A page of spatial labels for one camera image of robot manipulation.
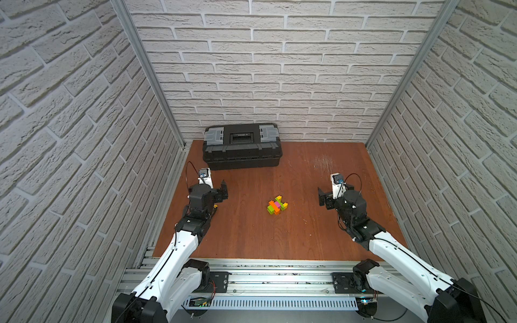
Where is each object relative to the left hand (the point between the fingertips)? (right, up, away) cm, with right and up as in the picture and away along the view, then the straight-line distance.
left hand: (214, 178), depth 80 cm
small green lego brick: (+24, -16, +10) cm, 30 cm away
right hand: (+50, -3, +2) cm, 50 cm away
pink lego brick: (+27, -13, +12) cm, 32 cm away
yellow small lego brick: (+28, -11, +14) cm, 33 cm away
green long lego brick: (+29, -14, +12) cm, 35 cm away
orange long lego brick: (+26, -16, +10) cm, 32 cm away
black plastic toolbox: (+10, +14, +15) cm, 23 cm away
